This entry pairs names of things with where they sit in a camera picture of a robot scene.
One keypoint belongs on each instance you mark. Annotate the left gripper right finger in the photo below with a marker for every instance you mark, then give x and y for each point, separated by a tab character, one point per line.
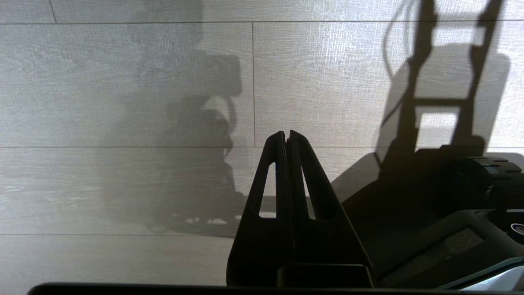
327	241

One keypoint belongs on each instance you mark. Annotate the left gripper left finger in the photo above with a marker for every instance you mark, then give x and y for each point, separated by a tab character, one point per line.
256	246

